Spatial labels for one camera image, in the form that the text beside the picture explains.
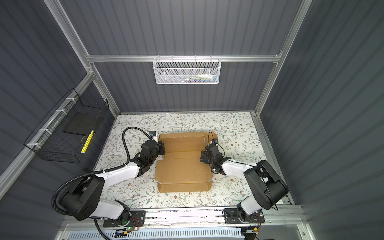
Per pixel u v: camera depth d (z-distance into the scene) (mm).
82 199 432
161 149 803
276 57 888
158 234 771
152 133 773
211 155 714
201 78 915
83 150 678
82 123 767
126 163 600
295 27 758
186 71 1238
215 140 826
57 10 693
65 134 721
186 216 756
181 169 908
